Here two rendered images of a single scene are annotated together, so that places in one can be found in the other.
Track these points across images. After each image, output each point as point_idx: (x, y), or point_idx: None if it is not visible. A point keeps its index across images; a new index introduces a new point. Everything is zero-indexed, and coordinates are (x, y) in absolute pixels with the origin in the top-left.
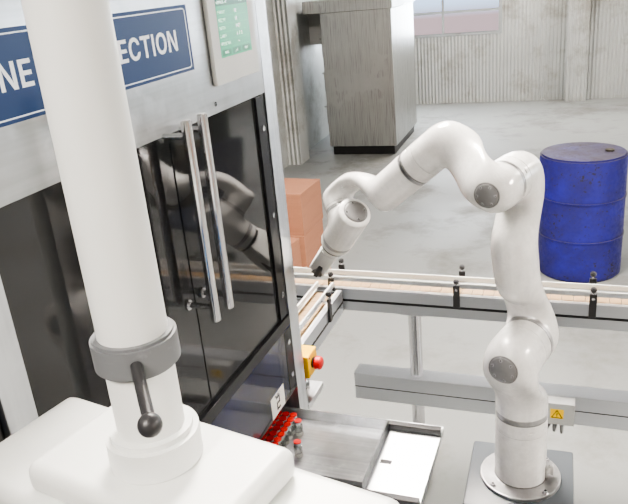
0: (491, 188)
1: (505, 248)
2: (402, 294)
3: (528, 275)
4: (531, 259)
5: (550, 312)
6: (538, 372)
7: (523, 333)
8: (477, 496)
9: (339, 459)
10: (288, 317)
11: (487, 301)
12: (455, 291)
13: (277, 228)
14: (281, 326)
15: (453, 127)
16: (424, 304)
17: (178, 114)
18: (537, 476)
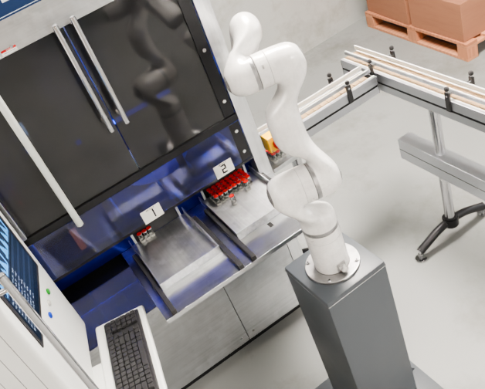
0: (225, 81)
1: (266, 118)
2: (414, 89)
3: (281, 140)
4: (281, 130)
5: (320, 165)
6: (293, 206)
7: (289, 177)
8: (295, 266)
9: (250, 214)
10: (235, 115)
11: (469, 111)
12: (445, 97)
13: (211, 58)
14: (224, 122)
15: (236, 21)
16: (429, 101)
17: (68, 13)
18: (327, 268)
